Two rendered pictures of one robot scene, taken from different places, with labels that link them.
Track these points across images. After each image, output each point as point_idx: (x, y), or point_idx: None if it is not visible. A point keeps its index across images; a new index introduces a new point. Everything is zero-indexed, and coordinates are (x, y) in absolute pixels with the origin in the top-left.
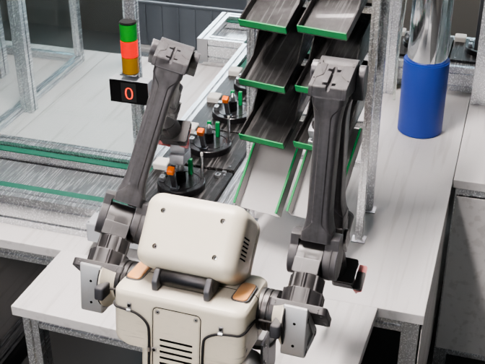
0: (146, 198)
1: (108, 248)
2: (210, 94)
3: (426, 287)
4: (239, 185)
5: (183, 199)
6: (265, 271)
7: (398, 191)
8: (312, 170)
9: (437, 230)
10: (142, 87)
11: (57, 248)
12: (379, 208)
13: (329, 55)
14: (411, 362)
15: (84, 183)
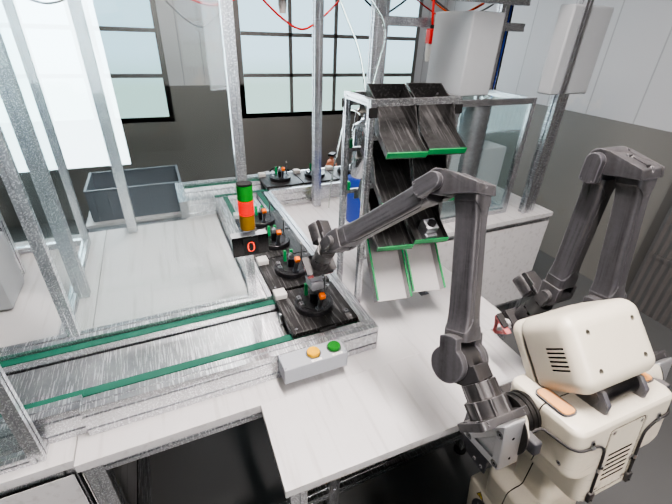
0: (303, 325)
1: (496, 394)
2: None
3: (489, 304)
4: (376, 286)
5: (591, 313)
6: (411, 339)
7: None
8: (626, 245)
9: (445, 269)
10: (263, 237)
11: (255, 404)
12: None
13: (417, 172)
14: None
15: (223, 336)
